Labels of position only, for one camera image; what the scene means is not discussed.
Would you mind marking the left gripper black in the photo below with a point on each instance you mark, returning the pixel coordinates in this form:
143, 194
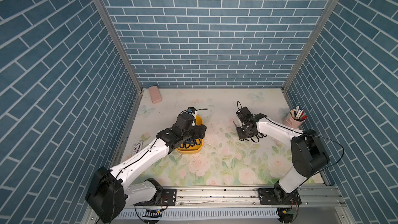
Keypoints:
202, 131

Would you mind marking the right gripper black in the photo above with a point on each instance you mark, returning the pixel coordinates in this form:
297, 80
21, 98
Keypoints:
240, 135

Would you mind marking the black scissors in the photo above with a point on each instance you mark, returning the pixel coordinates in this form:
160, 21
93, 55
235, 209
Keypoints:
256, 138

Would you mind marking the dark blue handled scissors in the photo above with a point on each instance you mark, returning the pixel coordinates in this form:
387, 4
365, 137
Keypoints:
192, 144

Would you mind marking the yellow plastic storage box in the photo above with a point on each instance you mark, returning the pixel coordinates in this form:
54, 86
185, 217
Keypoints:
186, 122

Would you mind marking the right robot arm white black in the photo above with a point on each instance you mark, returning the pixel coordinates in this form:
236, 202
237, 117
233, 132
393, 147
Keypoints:
308, 154

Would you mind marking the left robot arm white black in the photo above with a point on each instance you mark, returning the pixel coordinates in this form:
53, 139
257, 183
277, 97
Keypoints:
133, 171

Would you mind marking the pink pen holder cup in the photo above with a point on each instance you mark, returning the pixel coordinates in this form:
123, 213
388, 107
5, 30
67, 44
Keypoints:
290, 122

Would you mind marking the pink pencil case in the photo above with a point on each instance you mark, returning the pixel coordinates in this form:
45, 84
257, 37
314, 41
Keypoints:
155, 94

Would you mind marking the pens in cup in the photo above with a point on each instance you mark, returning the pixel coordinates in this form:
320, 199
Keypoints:
298, 114

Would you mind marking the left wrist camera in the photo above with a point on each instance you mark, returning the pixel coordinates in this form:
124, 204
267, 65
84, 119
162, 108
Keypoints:
191, 110

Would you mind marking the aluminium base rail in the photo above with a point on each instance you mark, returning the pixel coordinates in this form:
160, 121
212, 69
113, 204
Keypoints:
243, 196

